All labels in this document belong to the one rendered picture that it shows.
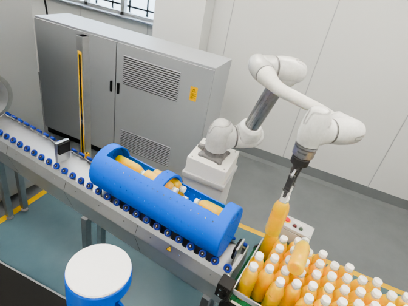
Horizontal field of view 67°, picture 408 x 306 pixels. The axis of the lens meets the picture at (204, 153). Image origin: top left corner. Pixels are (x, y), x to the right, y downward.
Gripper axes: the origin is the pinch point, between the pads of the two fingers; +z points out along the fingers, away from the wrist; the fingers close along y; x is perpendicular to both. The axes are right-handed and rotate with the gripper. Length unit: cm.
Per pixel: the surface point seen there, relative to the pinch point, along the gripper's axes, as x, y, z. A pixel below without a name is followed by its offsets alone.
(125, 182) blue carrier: -79, 15, 29
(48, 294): -114, 44, 131
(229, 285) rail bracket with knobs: -5, 23, 45
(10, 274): -148, 50, 132
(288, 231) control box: 6.5, -23.2, 37.2
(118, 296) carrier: -41, 57, 46
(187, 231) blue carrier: -36, 16, 36
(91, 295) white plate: -48, 66, 42
